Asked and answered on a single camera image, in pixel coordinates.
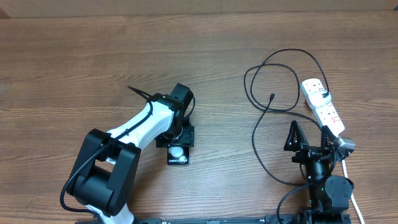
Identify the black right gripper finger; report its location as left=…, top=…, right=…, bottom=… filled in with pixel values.
left=284, top=120, right=308, bottom=152
left=321, top=126, right=336, bottom=148

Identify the black Samsung Galaxy phone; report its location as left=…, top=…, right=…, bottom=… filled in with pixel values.
left=167, top=146, right=190, bottom=166

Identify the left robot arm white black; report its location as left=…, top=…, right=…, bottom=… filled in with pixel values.
left=60, top=83, right=195, bottom=224

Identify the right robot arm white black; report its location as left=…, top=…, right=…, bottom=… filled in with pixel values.
left=277, top=120, right=355, bottom=223

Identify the white USB charger adapter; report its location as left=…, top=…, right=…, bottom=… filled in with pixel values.
left=306, top=90, right=331, bottom=109

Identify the white power strip cord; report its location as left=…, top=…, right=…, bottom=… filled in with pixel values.
left=341, top=159, right=365, bottom=224

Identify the black USB charging cable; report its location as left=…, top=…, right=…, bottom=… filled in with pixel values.
left=243, top=48, right=331, bottom=187

